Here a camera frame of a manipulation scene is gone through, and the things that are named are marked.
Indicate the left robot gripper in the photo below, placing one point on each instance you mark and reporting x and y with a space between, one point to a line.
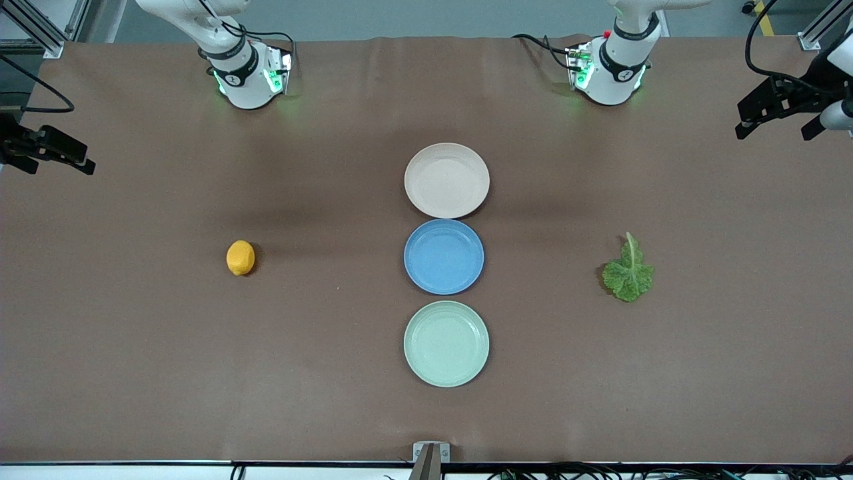
799 94

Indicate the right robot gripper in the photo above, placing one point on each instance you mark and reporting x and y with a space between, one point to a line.
13 144

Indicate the yellow lemon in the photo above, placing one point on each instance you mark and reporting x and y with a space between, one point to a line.
240 258

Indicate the green lettuce leaf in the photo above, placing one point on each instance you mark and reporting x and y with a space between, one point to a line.
628 276

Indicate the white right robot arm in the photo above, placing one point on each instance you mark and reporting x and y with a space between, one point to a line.
246 86

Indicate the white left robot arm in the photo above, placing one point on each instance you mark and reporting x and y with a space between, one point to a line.
610 80

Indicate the brown table cover sheet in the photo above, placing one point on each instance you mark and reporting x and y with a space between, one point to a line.
200 366

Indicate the beige round plate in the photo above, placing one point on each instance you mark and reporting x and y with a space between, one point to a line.
446 180

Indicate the blue round plate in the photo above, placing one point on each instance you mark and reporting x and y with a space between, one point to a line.
444 256

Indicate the pale green round plate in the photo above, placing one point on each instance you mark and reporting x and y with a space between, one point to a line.
446 343

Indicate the aluminium frame profile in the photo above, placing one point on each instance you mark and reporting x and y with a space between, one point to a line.
50 45
810 40

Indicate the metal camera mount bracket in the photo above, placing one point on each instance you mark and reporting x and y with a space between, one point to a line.
431 460

